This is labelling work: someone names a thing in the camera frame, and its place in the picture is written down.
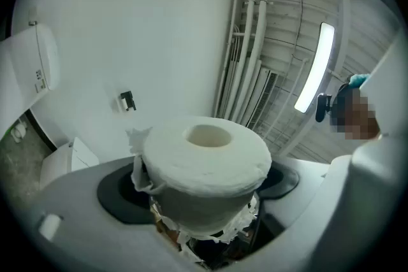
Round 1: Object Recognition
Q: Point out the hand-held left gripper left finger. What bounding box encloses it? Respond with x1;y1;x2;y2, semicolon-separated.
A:
31;156;199;272

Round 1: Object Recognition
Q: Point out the black head-mounted camera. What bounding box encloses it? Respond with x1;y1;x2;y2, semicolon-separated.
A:
314;93;335;124

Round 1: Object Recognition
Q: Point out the person's head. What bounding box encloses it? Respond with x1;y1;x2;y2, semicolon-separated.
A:
331;85;380;141

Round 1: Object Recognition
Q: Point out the teal hair scrunchie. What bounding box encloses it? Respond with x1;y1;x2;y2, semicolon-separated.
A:
346;73;373;89

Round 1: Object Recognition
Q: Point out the white toilet with tank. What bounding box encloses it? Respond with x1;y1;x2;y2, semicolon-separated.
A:
0;20;62;112

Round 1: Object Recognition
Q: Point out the bundle of white pipes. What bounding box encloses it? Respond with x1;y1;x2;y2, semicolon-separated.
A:
213;0;281;125

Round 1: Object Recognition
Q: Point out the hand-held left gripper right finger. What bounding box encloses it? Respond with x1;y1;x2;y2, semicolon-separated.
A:
251;155;333;261

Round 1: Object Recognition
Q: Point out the white toilet paper roll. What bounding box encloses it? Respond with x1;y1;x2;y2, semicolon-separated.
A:
126;116;273;252

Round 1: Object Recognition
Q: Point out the white air conditioner unit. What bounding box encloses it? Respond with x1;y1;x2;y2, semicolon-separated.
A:
247;65;279;130

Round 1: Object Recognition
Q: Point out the black shelf paper holder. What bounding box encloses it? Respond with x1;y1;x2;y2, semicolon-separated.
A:
120;90;137;112

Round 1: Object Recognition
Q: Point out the person's grey sweater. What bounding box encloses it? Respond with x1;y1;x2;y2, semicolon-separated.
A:
360;31;408;138

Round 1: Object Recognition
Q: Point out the long ceiling light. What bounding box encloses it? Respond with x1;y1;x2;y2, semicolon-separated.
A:
293;21;336;113

